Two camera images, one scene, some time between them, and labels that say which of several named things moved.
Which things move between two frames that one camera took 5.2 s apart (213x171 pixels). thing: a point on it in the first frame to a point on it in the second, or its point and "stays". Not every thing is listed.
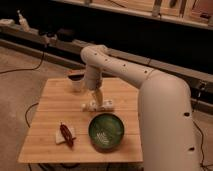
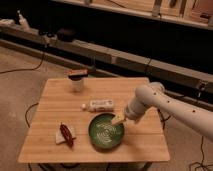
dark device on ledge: x=65 y=35 stays
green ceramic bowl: x=106 y=132 stays
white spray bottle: x=23 y=22 stays
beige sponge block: x=59 y=138 stays
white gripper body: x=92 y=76 to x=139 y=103
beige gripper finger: x=98 y=96 to x=118 y=118
